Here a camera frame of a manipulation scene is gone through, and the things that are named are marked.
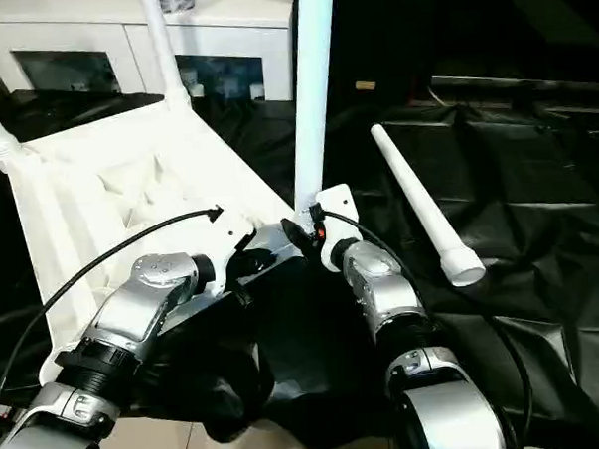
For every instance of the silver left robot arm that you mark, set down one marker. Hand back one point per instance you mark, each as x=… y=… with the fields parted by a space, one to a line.
x=125 y=322

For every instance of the small tan label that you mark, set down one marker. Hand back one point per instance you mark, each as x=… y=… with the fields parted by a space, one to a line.
x=365 y=84

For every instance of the black work mat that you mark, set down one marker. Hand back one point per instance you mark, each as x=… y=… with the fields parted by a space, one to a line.
x=518 y=225

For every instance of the dark low shelf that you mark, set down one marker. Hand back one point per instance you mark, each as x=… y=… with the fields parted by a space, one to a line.
x=522 y=81

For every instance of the white cabinet with glass doors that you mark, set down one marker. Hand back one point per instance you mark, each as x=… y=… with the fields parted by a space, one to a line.
x=82 y=25

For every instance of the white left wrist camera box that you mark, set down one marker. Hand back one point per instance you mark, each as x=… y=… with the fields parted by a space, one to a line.
x=231 y=242

